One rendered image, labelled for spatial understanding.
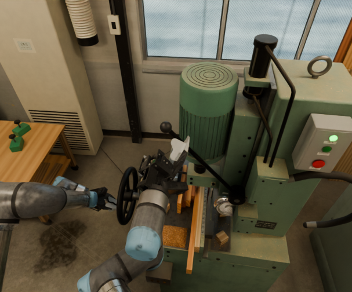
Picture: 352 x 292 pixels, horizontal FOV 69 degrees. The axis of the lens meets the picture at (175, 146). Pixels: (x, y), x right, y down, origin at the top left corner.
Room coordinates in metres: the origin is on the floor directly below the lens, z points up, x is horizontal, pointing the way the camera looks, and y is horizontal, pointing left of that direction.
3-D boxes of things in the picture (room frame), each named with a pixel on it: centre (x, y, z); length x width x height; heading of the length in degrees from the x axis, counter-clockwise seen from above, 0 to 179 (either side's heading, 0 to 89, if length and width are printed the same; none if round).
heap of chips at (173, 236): (0.48, 0.02, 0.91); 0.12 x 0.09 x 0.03; 82
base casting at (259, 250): (0.66, -0.22, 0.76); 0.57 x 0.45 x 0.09; 82
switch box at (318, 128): (0.50, -0.40, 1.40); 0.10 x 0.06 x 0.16; 82
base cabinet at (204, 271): (0.67, -0.22, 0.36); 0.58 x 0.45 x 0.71; 82
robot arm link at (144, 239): (0.28, 0.07, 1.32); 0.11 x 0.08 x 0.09; 171
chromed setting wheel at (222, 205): (0.54, -0.21, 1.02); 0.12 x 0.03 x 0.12; 82
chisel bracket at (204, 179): (0.68, -0.12, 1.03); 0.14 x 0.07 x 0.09; 82
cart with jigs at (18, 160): (1.31, 1.22, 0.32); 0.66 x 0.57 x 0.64; 174
